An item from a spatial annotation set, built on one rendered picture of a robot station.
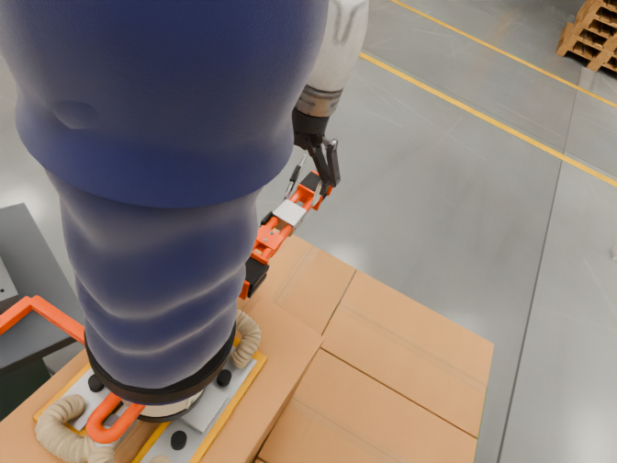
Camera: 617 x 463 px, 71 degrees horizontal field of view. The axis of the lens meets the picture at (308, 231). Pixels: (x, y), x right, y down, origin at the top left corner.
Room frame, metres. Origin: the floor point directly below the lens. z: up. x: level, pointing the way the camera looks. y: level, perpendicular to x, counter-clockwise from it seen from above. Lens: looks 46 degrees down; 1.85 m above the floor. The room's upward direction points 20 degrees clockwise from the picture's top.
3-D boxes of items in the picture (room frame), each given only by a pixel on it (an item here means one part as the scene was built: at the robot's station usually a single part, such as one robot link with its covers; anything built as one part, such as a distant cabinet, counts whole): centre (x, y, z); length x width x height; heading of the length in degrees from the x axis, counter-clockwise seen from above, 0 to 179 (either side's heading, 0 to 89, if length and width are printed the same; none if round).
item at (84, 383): (0.34, 0.26, 0.97); 0.34 x 0.10 x 0.05; 167
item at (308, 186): (0.90, 0.02, 1.08); 0.08 x 0.07 x 0.05; 167
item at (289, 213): (0.77, 0.06, 1.07); 0.07 x 0.07 x 0.04; 77
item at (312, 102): (0.72, 0.08, 1.45); 0.09 x 0.09 x 0.06
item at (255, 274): (0.56, 0.11, 1.08); 0.10 x 0.08 x 0.06; 77
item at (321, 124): (0.72, 0.08, 1.37); 0.08 x 0.07 x 0.09; 77
